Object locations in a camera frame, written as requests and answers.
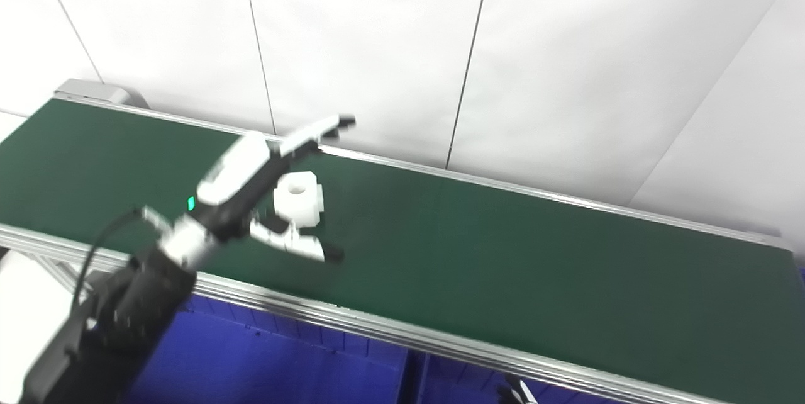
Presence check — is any green conveyor belt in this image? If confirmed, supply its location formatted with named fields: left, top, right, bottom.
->
left=0, top=99, right=805, bottom=404
left=0, top=93, right=805, bottom=404

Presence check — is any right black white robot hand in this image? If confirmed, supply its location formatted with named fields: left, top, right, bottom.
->
left=497, top=374, right=538, bottom=404

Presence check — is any aluminium conveyor support leg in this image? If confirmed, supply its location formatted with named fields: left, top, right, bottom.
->
left=25, top=252, right=95, bottom=295

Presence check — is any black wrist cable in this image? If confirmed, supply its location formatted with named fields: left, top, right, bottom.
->
left=69, top=208, right=148, bottom=310

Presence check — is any white hexagonal plastic part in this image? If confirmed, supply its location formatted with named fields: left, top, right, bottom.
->
left=274, top=171, right=325, bottom=228

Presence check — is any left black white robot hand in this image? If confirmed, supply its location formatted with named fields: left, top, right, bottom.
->
left=189, top=115, right=357, bottom=264

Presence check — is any grey conveyor motor housing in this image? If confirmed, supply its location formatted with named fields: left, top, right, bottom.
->
left=55, top=79, right=148, bottom=109

